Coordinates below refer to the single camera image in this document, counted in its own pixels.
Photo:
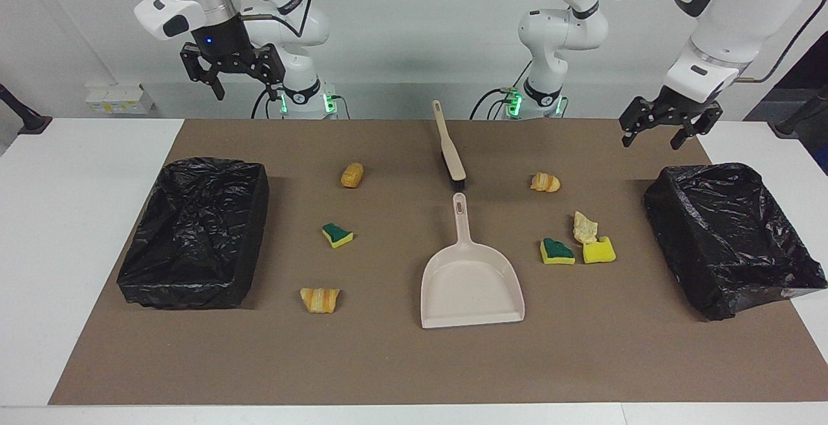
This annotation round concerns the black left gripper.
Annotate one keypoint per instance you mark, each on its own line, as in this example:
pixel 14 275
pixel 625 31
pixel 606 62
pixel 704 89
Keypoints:
pixel 679 111

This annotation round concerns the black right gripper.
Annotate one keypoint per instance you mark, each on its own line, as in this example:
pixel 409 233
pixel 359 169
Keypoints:
pixel 223 40

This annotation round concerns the pale flaky bread chunk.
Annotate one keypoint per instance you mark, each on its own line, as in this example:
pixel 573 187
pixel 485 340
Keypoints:
pixel 584 227

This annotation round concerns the curled orange croissant piece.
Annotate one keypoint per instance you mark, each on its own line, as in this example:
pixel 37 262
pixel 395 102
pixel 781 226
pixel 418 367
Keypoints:
pixel 544 183

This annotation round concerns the yellow corn cob piece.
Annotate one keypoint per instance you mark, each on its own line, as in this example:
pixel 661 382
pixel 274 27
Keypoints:
pixel 352 174

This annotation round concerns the green topped yellow sponge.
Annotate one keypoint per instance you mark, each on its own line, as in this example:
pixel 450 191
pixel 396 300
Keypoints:
pixel 556 252

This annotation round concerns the green yellow sponge wedge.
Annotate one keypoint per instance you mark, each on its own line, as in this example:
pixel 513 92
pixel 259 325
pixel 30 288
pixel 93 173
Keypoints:
pixel 337 236

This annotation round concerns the beige hand brush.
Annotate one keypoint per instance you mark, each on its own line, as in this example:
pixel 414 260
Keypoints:
pixel 449 147

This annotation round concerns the beige plastic dustpan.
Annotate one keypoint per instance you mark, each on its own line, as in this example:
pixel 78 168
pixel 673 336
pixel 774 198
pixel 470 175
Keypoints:
pixel 472 283

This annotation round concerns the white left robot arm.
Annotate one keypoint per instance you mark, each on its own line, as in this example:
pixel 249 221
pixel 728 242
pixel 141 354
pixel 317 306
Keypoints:
pixel 744 11

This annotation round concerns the black bag-lined bin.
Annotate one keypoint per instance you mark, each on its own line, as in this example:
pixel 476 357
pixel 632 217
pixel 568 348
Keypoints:
pixel 187 237
pixel 724 237

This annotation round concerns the white power strip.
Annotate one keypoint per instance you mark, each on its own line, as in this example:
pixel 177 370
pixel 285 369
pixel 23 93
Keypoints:
pixel 119 99

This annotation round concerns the black angled stand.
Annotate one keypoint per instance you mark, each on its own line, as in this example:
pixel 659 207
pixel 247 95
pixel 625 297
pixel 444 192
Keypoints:
pixel 29 121
pixel 799 121

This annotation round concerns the flat striped pastry piece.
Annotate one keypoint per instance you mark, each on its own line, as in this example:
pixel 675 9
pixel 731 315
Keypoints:
pixel 319 300

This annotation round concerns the brown table mat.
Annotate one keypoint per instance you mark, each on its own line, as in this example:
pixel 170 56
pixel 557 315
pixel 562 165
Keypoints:
pixel 388 360

